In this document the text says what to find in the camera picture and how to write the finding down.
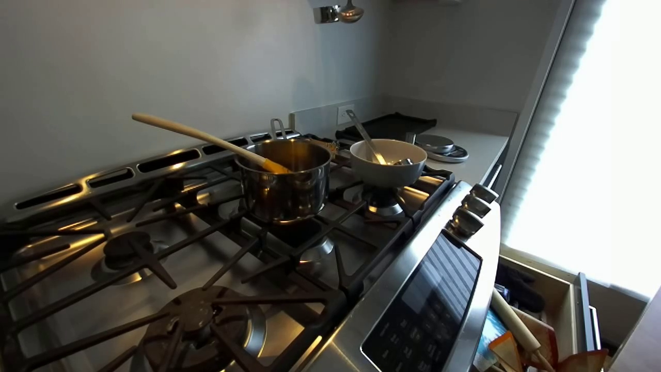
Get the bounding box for wooden rolling pin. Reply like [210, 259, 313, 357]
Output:
[487, 287, 556, 372]

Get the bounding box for yellow smiley spatula wooden handle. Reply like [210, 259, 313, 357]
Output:
[130, 112, 294, 178]

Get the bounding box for steel stove knob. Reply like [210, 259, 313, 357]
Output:
[445, 207, 486, 243]
[460, 193, 492, 219]
[472, 181, 500, 205]

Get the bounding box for black cast-iron stove grate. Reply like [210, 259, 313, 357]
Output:
[130, 163, 415, 298]
[0, 205, 347, 372]
[301, 133, 459, 229]

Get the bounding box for bright window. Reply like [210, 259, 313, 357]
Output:
[499, 0, 661, 298]

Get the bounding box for black oven control panel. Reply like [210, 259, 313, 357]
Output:
[359, 233, 484, 372]

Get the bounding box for slim utensil with grey handle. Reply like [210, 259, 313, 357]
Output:
[345, 107, 389, 168]

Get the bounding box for grey bowl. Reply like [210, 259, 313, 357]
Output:
[347, 136, 429, 190]

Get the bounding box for stainless steel pot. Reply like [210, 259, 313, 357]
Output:
[234, 115, 335, 228]

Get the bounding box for stainless steel gas range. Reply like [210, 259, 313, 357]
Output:
[0, 126, 504, 372]

